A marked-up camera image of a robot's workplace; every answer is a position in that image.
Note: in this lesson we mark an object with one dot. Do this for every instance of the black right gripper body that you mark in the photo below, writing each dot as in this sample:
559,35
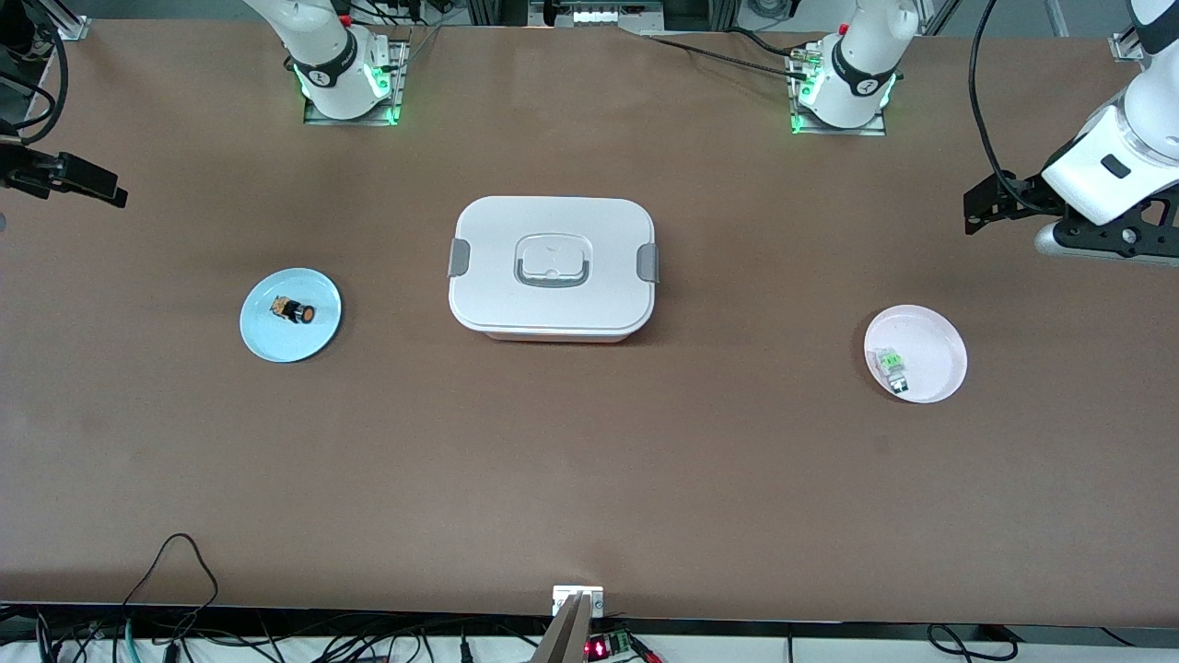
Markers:
35,172

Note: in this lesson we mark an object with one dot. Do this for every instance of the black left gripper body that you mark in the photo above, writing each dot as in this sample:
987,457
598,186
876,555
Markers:
1022,197

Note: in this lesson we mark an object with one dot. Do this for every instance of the small black brown object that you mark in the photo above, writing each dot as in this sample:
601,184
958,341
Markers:
293,309

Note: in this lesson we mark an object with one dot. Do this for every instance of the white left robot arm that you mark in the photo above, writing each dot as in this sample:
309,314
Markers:
1128,138

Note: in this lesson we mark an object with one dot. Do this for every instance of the white lidded lunch box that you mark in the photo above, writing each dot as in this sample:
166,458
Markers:
551,267

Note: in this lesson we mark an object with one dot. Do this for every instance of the pink plate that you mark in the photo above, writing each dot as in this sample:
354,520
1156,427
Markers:
930,345

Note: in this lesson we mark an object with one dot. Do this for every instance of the light blue plate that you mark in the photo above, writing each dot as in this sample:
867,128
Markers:
276,336

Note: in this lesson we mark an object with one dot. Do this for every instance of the white light strip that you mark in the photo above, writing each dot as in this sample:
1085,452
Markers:
612,15

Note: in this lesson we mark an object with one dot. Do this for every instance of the red LED circuit board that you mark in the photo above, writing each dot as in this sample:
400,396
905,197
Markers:
608,645

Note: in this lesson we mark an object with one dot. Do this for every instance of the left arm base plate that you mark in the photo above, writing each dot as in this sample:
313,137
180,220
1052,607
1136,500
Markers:
880,124

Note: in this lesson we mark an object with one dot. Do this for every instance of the aluminium frame corner profile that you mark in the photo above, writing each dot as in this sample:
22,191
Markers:
64,18
1128,46

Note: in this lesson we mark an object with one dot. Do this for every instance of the green push-button switch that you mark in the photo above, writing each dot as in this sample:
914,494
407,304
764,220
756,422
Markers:
893,367

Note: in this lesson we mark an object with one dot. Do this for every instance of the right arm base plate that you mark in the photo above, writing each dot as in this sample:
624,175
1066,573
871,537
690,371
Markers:
398,87

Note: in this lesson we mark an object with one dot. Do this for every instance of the small white bracket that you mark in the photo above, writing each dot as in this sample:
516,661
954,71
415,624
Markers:
564,595

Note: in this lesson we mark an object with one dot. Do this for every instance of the aluminium camera mount bar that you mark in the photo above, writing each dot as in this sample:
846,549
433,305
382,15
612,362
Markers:
564,635

